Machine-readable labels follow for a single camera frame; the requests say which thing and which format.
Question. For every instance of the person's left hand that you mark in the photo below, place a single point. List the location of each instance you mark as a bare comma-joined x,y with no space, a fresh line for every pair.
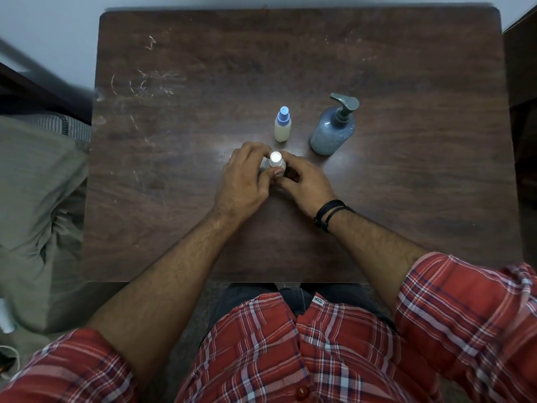
239,184

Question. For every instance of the person's right hand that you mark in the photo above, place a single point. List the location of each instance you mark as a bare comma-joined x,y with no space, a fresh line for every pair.
310,186

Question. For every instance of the person's left thumb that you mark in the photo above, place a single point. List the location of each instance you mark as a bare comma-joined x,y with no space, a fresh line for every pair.
270,176

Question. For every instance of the person's right thumb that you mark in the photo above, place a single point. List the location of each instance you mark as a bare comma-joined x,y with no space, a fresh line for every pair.
287,185

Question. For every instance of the small white-capped bottle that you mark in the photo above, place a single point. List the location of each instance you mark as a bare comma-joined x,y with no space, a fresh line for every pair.
275,160

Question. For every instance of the person's right forearm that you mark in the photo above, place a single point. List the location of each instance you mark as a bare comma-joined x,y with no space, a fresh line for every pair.
371,251

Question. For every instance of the person's left forearm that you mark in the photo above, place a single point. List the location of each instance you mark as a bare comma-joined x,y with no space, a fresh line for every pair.
168,281

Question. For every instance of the thick black wristband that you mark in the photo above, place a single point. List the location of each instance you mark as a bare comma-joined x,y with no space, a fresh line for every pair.
328,206

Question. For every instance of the small blue-capped bottle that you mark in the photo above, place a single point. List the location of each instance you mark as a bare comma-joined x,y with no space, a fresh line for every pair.
282,127

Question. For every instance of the thin black wristband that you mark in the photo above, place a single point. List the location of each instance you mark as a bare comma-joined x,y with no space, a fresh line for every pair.
335,212

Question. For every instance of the blue pump soap dispenser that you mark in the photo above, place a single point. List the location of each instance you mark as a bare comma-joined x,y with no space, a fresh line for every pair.
331,132

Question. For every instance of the dark trousers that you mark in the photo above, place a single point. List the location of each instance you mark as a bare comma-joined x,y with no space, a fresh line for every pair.
293,295

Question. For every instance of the red plaid shirt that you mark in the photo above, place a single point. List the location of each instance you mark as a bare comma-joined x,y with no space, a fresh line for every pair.
344,344

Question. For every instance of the red shirt button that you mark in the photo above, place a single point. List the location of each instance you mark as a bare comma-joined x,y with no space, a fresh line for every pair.
302,392

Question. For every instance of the striped pillow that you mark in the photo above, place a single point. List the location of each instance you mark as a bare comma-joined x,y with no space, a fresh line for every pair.
50,123

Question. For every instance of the olive bed sheet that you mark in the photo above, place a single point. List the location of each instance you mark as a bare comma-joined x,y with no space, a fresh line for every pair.
37,205

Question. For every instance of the dark wooden cabinet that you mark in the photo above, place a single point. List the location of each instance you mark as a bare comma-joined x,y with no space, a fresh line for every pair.
522,79

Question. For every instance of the white plug adapter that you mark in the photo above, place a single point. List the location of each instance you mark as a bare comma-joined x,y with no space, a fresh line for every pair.
6,316

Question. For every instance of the dark wooden bed frame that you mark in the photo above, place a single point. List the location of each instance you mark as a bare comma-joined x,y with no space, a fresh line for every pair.
42,88

